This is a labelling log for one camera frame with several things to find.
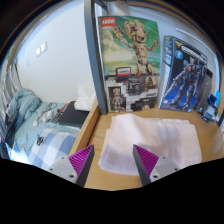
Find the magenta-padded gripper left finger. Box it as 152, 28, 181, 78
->
46, 144, 95, 188

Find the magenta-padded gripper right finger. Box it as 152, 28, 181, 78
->
132, 144, 182, 187

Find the pale pink towel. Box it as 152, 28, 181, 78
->
98, 113, 203, 177

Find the blue plaid bed sheet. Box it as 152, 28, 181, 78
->
9, 101, 82, 171

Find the black flat laptop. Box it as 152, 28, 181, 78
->
58, 100, 90, 128

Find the white plastic bag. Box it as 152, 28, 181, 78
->
73, 84, 98, 112

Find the light blue card pack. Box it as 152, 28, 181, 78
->
213, 90, 223, 108

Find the blue robot model kit box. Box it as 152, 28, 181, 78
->
159, 35, 208, 113

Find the green tree figure toy box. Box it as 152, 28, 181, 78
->
97, 15, 162, 114

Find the white earphone cable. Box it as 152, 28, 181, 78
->
32, 102, 58, 127

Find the white wall switch plate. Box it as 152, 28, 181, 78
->
35, 41, 48, 57

